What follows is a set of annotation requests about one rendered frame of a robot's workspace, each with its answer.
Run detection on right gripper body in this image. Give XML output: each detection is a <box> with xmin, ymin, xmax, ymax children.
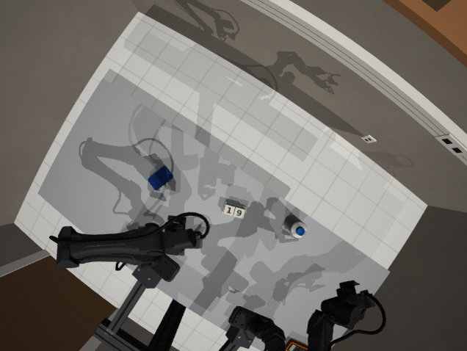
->
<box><xmin>336</xmin><ymin>281</ymin><xmax>372</xmax><ymax>309</ymax></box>

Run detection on grey bottle with blue cap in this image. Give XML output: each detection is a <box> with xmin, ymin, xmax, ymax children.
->
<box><xmin>284</xmin><ymin>215</ymin><xmax>307</xmax><ymax>238</ymax></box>

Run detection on beige number cube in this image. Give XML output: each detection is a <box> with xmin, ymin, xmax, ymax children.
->
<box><xmin>233</xmin><ymin>206</ymin><xmax>245</xmax><ymax>219</ymax></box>
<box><xmin>223</xmin><ymin>203</ymin><xmax>235</xmax><ymax>216</ymax></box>

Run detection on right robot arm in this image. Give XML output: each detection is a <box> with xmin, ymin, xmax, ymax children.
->
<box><xmin>231</xmin><ymin>297</ymin><xmax>361</xmax><ymax>351</ymax></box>

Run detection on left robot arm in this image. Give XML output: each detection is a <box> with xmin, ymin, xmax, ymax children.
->
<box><xmin>56</xmin><ymin>222</ymin><xmax>200</xmax><ymax>281</ymax></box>

